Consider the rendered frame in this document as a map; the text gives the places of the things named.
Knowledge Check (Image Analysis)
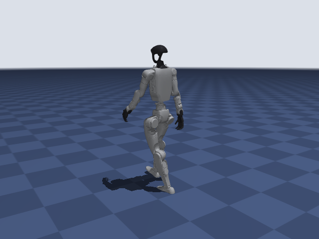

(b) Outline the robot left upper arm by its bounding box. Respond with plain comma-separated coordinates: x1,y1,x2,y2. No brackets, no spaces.
138,69,155,98

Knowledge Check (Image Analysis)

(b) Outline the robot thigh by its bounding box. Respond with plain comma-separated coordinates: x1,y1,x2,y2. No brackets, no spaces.
156,113,174,150
144,115,166,161

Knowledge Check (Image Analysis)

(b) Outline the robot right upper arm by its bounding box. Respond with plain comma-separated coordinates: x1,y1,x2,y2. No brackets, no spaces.
171,68,179,96

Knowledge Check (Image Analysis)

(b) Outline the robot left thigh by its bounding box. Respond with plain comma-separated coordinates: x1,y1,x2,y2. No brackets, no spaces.
144,115,166,161

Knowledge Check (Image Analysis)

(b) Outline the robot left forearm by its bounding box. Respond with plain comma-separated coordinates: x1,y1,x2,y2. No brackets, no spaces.
126,91,140,112

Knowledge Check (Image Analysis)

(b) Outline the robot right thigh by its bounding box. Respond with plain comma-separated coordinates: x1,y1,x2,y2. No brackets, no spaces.
156,113,174,150

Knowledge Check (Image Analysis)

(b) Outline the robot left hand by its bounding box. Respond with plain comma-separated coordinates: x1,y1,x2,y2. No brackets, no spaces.
122,109,132,122

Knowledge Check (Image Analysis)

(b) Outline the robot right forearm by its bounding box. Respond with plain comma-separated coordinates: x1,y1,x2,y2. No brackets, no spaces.
173,93,183,114

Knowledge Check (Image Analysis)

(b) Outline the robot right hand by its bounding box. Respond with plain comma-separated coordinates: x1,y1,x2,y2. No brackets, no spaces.
175,110,184,130

